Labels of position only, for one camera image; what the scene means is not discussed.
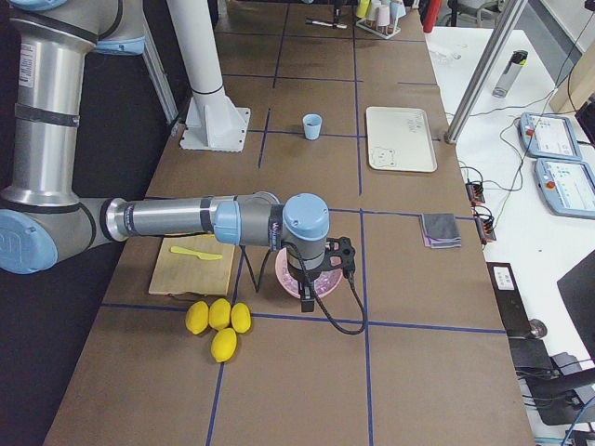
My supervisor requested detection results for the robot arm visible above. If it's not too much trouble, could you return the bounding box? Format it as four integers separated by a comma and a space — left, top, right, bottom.
1, 1, 273, 320

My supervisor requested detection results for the yellow-green cup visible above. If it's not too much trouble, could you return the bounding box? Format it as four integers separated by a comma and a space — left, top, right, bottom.
355, 0, 370, 19

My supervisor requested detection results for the clear water bottle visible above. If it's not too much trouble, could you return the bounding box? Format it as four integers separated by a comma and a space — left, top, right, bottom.
492, 50, 528, 98

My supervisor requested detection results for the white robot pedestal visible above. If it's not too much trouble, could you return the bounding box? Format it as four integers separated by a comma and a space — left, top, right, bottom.
167, 0, 251, 152

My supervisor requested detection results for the teach pendant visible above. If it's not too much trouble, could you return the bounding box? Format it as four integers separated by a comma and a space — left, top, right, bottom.
519, 112, 582, 161
535, 158, 594, 219

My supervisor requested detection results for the pink bowl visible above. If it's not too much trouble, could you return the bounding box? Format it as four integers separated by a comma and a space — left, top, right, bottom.
275, 248, 343, 298

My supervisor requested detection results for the wooden cutting board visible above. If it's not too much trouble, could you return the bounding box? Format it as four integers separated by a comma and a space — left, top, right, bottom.
149, 235, 235, 296

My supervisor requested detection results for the pink cup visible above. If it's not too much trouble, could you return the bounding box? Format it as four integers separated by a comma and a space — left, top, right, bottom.
376, 4, 390, 27

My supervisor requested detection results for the cream bear tray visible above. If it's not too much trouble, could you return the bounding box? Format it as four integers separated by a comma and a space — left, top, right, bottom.
365, 106, 437, 173

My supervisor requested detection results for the white wire cup rack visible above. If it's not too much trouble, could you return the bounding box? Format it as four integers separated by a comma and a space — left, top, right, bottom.
355, 19, 401, 40

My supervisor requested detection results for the aluminium frame post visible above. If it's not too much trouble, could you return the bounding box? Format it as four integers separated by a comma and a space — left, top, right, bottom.
444, 0, 528, 144

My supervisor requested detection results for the light blue cup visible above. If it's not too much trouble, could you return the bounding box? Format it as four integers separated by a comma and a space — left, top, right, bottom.
302, 113, 323, 140

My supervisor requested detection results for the yellow plastic knife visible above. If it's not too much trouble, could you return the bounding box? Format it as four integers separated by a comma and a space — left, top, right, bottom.
169, 245, 223, 261

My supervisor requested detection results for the yellow lemon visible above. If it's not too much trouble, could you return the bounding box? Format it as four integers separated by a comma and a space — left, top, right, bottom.
210, 328, 238, 362
231, 302, 252, 334
185, 301, 209, 335
208, 298, 231, 331

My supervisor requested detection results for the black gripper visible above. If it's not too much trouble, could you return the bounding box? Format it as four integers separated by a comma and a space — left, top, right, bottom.
297, 237, 355, 312

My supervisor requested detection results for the steel muddler black tip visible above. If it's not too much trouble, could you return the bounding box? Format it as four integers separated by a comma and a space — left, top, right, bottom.
305, 18, 347, 30

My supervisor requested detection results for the pile of clear ice cubes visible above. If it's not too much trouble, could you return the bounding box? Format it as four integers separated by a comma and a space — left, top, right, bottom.
280, 270, 342, 297

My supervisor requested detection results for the teach pendant far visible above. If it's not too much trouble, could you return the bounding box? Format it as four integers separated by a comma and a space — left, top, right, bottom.
519, 112, 582, 161

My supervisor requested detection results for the teach pendant near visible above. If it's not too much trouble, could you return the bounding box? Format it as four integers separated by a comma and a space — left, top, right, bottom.
535, 158, 594, 219

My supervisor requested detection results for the grey folded cloth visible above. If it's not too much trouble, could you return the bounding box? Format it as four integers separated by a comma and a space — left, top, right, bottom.
420, 213, 462, 249

